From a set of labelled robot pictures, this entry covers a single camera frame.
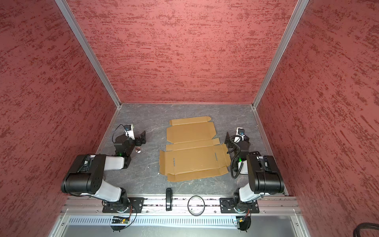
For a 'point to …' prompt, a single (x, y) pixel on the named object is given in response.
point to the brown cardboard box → (192, 152)
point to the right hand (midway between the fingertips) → (234, 134)
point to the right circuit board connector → (243, 222)
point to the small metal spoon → (138, 149)
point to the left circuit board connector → (117, 219)
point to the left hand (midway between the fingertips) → (138, 133)
